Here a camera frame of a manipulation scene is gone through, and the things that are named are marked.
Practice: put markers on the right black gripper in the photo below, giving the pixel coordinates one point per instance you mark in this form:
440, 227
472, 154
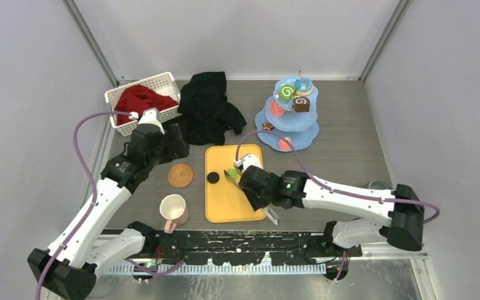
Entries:
256, 203

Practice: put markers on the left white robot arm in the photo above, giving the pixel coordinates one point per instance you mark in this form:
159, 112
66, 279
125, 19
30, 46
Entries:
70, 266

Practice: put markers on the metal tongs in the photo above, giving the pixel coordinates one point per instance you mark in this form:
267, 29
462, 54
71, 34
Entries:
267, 210

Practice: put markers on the white plastic basket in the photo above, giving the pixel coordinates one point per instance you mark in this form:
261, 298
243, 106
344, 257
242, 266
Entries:
156, 92

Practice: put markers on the green round macaron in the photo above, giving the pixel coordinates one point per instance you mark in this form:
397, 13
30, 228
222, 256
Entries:
233, 173

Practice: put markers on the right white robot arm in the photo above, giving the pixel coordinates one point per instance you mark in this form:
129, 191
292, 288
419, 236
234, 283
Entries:
395, 216

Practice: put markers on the black cloth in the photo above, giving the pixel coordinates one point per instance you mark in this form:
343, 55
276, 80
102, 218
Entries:
208, 113

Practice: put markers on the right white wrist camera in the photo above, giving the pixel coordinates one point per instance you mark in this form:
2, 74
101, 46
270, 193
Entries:
242, 163

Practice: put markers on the pink swirl roll cake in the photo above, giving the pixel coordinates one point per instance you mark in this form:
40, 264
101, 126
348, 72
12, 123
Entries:
276, 110

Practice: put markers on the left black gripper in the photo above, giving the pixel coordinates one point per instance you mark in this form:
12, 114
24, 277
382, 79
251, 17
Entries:
178, 149

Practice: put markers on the black round cookie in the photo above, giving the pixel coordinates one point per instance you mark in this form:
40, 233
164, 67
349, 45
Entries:
213, 178

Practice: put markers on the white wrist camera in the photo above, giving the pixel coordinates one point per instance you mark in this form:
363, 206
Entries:
151, 116
242, 163

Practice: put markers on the red cloth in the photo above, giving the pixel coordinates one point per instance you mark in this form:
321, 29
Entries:
139, 98

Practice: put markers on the woven coaster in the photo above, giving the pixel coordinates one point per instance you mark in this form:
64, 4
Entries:
180, 175

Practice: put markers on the yellow tray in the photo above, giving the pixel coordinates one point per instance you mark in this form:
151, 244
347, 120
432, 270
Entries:
225, 202

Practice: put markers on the red round cake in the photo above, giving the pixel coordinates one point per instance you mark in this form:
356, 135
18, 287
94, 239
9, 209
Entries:
285, 144

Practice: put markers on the pink mug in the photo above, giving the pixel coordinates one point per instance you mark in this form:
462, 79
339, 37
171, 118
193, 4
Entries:
174, 210

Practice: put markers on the green roll cake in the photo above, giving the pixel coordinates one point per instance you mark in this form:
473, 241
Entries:
286, 92

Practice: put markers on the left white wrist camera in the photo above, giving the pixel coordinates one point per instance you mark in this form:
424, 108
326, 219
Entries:
151, 116

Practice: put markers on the chocolate swirl roll cake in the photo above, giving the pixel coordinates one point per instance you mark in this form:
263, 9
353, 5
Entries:
301, 104

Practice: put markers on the brown star cookie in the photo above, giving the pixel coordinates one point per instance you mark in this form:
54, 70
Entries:
267, 126

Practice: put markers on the blue three-tier cake stand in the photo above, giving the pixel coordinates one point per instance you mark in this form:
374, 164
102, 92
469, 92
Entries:
302, 127

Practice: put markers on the blue donut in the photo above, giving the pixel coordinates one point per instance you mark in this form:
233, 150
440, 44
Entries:
303, 86

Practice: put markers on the grey metal cup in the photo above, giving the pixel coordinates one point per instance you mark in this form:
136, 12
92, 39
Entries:
379, 185

